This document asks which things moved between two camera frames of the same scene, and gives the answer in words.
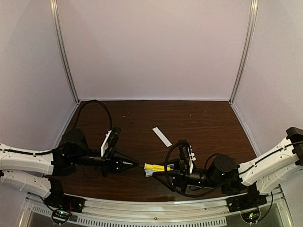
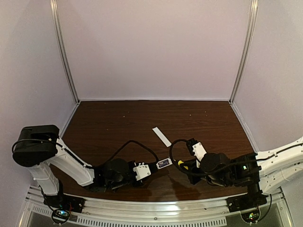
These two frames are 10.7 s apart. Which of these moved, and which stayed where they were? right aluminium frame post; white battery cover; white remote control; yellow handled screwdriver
Moved: white remote control; yellow handled screwdriver
Stayed: white battery cover; right aluminium frame post
